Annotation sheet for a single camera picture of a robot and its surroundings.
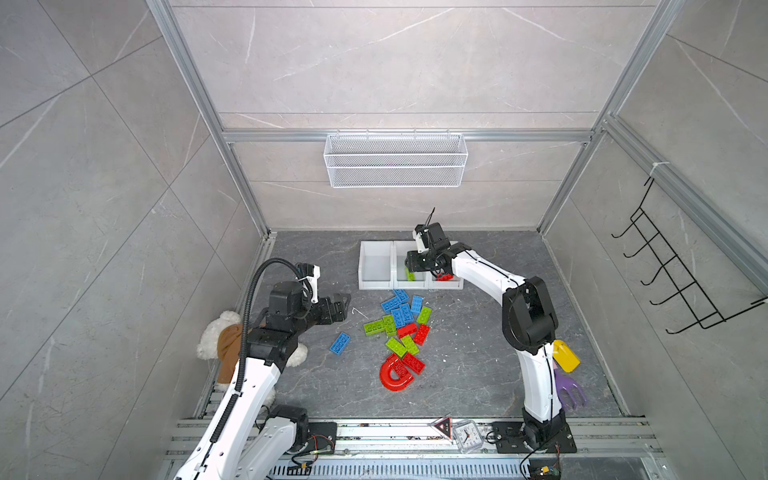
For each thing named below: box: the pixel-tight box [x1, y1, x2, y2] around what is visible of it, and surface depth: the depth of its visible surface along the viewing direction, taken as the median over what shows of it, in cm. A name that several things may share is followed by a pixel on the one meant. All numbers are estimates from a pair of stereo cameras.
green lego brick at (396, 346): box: [386, 337, 407, 357], surface depth 90 cm
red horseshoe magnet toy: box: [380, 353, 415, 392], surface depth 84 cm
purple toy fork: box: [554, 369, 588, 411], surface depth 82 cm
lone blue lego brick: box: [329, 332, 351, 355], surface depth 90 cm
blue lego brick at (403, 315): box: [391, 303, 415, 329], surface depth 97 cm
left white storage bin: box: [358, 240, 394, 290], surface depth 106 cm
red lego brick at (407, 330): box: [397, 322, 417, 339], surface depth 92 cm
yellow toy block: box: [552, 340, 580, 373], surface depth 88 cm
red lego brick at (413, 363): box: [401, 352, 426, 375], surface depth 87 cm
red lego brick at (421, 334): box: [414, 324, 431, 346], surface depth 92 cm
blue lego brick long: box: [381, 296, 402, 314], surface depth 98 cm
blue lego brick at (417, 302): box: [411, 295, 424, 315], surface depth 99 cm
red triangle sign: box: [434, 416, 453, 439], surface depth 76 cm
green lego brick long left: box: [364, 314, 397, 337], surface depth 94 cm
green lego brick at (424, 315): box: [416, 306, 433, 325], surface depth 97 cm
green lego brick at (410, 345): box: [401, 334, 420, 355], surface depth 90 cm
